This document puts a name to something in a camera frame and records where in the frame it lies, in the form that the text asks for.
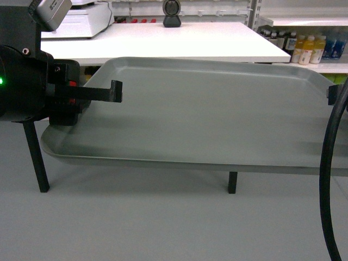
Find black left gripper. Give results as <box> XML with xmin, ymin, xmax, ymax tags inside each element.
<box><xmin>45</xmin><ymin>59</ymin><xmax>123</xmax><ymax>126</ymax></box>

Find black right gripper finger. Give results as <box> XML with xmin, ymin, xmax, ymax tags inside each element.
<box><xmin>326</xmin><ymin>84</ymin><xmax>343</xmax><ymax>105</ymax></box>

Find grey rectangular serving tray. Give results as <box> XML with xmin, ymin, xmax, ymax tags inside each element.
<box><xmin>41</xmin><ymin>58</ymin><xmax>332</xmax><ymax>175</ymax></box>

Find white checkout table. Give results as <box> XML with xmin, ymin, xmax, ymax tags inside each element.
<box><xmin>23</xmin><ymin>21</ymin><xmax>292</xmax><ymax>194</ymax></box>

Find orange juice bottle back left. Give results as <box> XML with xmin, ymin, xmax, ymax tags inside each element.
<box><xmin>290</xmin><ymin>35</ymin><xmax>306</xmax><ymax>63</ymax></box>

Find yellow juice bottle right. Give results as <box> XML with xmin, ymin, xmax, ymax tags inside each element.
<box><xmin>309</xmin><ymin>35</ymin><xmax>326</xmax><ymax>64</ymax></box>

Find dark tea bottle right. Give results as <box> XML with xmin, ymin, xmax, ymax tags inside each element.
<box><xmin>283</xmin><ymin>31</ymin><xmax>297</xmax><ymax>55</ymax></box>

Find white cash register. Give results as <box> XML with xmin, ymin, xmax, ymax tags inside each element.
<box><xmin>41</xmin><ymin>1</ymin><xmax>114</xmax><ymax>39</ymax></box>

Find round black barcode scanner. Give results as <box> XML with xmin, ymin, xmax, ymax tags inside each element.
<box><xmin>163</xmin><ymin>0</ymin><xmax>181</xmax><ymax>28</ymax></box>

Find black cable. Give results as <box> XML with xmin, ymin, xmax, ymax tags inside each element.
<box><xmin>319</xmin><ymin>80</ymin><xmax>348</xmax><ymax>261</ymax></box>

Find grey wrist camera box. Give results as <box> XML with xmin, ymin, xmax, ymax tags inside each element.
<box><xmin>28</xmin><ymin>0</ymin><xmax>72</xmax><ymax>32</ymax></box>

